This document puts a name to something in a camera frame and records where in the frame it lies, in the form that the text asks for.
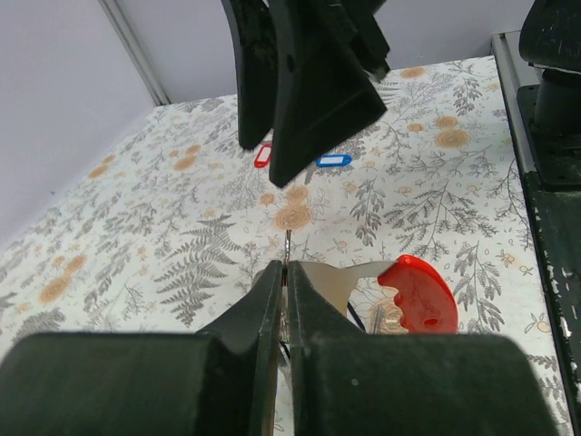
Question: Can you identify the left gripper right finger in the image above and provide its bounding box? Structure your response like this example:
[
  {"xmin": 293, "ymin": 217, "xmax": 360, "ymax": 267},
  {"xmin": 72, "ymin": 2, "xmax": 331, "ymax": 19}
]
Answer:
[{"xmin": 288, "ymin": 261, "xmax": 556, "ymax": 435}]

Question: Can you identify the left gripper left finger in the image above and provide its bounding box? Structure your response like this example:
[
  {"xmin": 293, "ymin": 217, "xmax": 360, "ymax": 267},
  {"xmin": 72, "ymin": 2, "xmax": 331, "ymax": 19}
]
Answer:
[{"xmin": 1, "ymin": 261, "xmax": 282, "ymax": 435}]

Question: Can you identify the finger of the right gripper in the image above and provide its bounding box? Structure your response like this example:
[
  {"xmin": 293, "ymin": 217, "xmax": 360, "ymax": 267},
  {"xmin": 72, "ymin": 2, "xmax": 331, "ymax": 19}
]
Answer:
[
  {"xmin": 222, "ymin": 0, "xmax": 278, "ymax": 150},
  {"xmin": 269, "ymin": 0, "xmax": 389, "ymax": 187}
]

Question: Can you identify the key bunch with coloured tags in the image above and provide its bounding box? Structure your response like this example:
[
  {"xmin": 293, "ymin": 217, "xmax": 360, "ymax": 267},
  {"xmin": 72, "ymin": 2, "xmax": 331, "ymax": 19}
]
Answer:
[{"xmin": 276, "ymin": 229, "xmax": 460, "ymax": 364}]

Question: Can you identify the blue key tag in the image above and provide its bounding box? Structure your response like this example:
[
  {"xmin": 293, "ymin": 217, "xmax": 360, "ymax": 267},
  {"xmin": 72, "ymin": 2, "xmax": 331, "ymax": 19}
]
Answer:
[{"xmin": 315, "ymin": 154, "xmax": 352, "ymax": 168}]

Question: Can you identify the red key tag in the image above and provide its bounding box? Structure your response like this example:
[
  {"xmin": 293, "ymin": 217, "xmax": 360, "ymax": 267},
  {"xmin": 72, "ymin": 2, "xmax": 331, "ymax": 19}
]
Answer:
[{"xmin": 253, "ymin": 143, "xmax": 271, "ymax": 168}]

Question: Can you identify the floral table mat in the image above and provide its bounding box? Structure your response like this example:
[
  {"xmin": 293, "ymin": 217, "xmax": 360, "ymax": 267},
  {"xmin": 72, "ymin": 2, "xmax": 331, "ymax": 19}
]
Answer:
[{"xmin": 1, "ymin": 56, "xmax": 573, "ymax": 435}]

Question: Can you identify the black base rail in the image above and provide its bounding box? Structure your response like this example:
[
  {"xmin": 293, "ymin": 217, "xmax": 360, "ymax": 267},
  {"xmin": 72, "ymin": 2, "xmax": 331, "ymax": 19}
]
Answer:
[{"xmin": 521, "ymin": 172, "xmax": 581, "ymax": 396}]

